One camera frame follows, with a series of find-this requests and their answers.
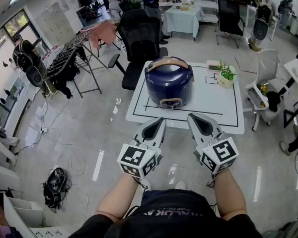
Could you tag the table with pale green cloth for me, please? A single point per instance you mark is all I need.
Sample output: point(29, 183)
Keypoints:
point(182, 18)

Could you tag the white divided storage bin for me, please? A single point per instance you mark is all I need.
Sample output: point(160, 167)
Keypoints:
point(22, 212)

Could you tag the black visitor chair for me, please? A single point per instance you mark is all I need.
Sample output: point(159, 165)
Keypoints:
point(229, 14)

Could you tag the white power strip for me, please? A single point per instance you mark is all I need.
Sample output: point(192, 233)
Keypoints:
point(44, 130)

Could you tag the person's right forearm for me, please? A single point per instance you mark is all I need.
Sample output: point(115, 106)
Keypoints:
point(231, 195)

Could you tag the black cloth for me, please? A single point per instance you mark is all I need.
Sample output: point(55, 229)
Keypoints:
point(274, 101)

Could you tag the person's black shirt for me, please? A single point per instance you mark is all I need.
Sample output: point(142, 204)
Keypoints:
point(169, 219)

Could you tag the navy blue rice cooker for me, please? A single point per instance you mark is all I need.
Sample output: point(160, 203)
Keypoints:
point(167, 83)

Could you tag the person's right white shoe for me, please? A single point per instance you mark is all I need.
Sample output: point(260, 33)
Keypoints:
point(180, 185)

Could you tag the white desk with black legs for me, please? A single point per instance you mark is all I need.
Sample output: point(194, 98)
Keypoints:
point(296, 71)

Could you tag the yellow flower bunch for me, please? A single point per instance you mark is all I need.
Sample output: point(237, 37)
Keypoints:
point(263, 89)

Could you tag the potted green plant white pot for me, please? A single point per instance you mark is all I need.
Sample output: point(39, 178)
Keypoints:
point(226, 79)

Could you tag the pink box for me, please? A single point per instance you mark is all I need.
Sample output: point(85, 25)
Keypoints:
point(212, 66)

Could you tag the person's white shoe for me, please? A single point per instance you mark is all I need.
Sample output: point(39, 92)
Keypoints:
point(180, 185)
point(146, 183)

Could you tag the person's left white shoe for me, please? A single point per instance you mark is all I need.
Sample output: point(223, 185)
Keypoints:
point(146, 183)

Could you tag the white plastic chair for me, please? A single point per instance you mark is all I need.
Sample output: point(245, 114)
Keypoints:
point(267, 66)

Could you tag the metal drying rack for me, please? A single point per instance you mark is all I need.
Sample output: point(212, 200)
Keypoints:
point(72, 46)

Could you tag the pink cloth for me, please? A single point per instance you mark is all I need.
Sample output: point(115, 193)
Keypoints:
point(103, 32)

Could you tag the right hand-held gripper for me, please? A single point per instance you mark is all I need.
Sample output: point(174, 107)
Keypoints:
point(219, 155)

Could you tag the black mesh office chair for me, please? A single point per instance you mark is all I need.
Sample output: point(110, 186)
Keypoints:
point(141, 41)

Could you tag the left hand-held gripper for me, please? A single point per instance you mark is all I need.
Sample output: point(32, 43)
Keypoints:
point(135, 157)

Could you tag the black hanging clothes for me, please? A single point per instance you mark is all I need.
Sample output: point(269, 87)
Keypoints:
point(63, 76)

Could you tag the person's left forearm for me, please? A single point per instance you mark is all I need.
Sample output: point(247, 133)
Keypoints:
point(119, 197)

